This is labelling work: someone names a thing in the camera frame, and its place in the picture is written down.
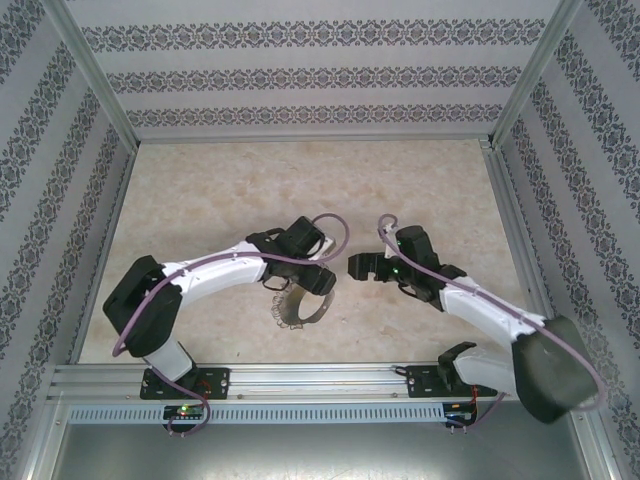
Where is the grey metal panel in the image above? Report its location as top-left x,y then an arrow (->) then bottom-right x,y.
47,423 -> 619,480

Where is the aluminium back rail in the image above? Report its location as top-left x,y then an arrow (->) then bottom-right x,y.
134,130 -> 494,144

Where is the aluminium table side rail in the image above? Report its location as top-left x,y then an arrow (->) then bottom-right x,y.
479,139 -> 589,366

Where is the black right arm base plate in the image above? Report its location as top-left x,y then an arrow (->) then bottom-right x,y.
405,364 -> 499,400

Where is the aluminium mounting rail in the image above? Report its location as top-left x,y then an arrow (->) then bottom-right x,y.
47,363 -> 586,401

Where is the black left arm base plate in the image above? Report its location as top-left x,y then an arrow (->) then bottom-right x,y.
140,367 -> 231,401

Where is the slotted grey cable duct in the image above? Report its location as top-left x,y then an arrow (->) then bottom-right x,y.
67,403 -> 449,424

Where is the aluminium frame post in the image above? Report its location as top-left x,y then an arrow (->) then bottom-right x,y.
47,0 -> 140,149
489,0 -> 586,149

